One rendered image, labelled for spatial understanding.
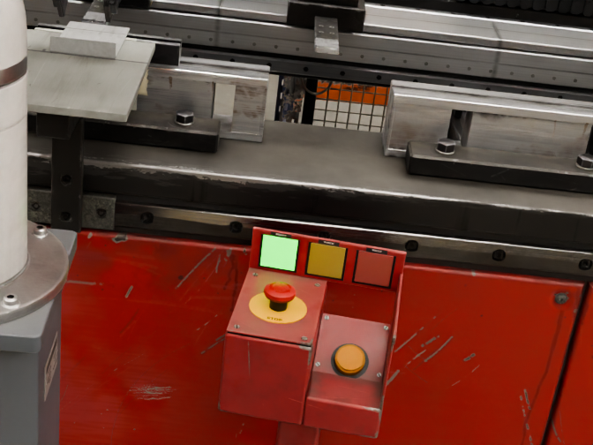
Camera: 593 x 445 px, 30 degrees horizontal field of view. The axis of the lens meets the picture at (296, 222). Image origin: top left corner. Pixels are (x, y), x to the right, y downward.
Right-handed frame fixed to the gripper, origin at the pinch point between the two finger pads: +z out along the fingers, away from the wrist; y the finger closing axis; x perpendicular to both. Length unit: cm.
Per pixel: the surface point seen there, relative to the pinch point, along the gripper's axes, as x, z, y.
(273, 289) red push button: 34.4, 4.7, -27.8
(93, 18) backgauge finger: -6.1, 13.4, 1.3
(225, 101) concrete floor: -115, 237, -9
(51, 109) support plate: 19.4, -7.0, 0.2
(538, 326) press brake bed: 29, 25, -66
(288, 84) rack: -89, 172, -30
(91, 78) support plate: 11.2, -0.6, -2.5
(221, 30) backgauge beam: -16.6, 29.6, -16.0
